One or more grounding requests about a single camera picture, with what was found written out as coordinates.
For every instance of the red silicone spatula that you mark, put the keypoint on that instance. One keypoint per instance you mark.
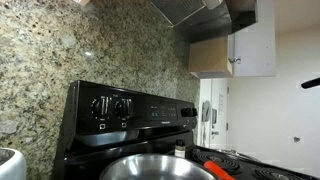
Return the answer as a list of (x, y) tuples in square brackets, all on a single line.
[(213, 167)]

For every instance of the small spice jar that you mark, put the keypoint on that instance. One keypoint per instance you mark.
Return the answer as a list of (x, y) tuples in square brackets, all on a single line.
[(180, 148)]

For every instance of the white upper cabinet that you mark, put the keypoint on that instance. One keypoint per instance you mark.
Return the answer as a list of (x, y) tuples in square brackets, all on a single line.
[(247, 53)]

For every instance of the white door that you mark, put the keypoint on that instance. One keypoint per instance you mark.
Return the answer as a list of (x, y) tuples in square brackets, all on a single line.
[(219, 117)]

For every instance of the black electric stove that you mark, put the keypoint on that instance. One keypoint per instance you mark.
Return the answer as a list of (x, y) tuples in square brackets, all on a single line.
[(102, 124)]

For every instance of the stainless steel pan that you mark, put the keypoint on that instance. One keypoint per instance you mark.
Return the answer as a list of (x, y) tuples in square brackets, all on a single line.
[(155, 167)]

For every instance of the steel range hood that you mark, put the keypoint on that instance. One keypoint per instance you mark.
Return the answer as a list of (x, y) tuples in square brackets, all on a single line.
[(199, 20)]

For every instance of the white toaster appliance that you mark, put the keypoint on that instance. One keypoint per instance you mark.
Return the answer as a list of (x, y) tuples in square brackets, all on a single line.
[(12, 165)]

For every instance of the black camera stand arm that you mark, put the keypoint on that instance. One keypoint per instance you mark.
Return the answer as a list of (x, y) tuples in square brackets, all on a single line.
[(311, 83)]

